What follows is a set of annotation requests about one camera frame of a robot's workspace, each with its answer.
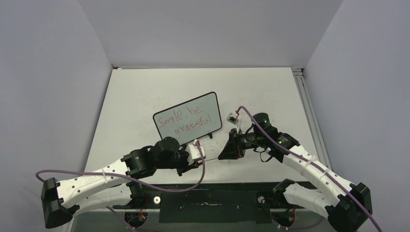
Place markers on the aluminium rail frame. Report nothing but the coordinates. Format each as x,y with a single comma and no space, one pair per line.
311,117

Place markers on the black framed whiteboard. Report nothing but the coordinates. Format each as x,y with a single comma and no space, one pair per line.
190,120

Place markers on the black base frame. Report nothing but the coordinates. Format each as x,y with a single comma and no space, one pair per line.
211,203

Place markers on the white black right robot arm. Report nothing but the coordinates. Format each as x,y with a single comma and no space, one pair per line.
345,205

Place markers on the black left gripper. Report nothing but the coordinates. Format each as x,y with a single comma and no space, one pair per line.
185,166

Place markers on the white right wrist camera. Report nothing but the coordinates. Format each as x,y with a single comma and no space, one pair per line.
235,118

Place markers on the white marker pen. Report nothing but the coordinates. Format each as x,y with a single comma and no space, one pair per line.
209,159

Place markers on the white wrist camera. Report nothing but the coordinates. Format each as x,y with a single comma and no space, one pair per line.
235,118
194,153

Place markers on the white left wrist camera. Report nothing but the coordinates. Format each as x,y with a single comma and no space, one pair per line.
194,153

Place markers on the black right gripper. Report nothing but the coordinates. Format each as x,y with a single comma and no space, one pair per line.
230,151

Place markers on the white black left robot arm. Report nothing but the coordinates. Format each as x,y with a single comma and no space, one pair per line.
114,184

